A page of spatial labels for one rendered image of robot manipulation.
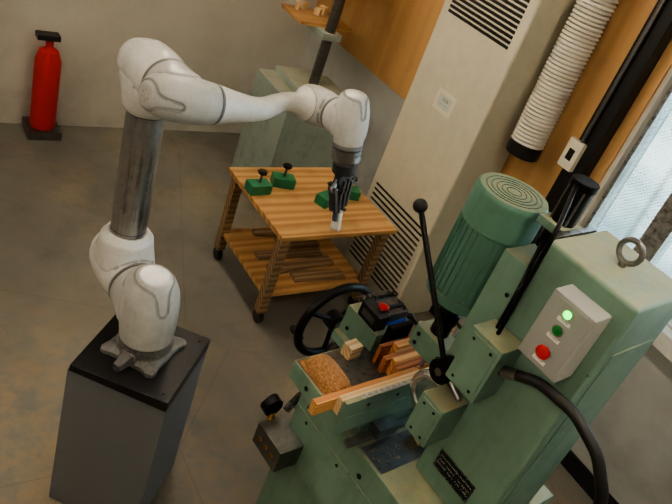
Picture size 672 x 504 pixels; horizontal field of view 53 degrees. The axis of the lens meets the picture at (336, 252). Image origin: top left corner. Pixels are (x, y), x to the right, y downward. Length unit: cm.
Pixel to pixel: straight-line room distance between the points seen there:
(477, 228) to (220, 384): 166
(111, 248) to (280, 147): 202
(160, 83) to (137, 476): 119
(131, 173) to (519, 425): 115
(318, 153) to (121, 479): 235
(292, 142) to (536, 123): 145
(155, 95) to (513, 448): 111
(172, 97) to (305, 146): 238
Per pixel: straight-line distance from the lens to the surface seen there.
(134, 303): 190
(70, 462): 233
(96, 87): 443
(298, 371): 177
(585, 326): 132
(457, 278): 160
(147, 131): 182
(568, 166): 304
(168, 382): 200
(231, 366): 301
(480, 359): 146
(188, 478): 261
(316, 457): 194
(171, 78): 163
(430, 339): 176
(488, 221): 152
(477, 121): 312
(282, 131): 382
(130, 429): 210
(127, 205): 194
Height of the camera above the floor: 208
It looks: 32 degrees down
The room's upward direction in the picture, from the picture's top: 21 degrees clockwise
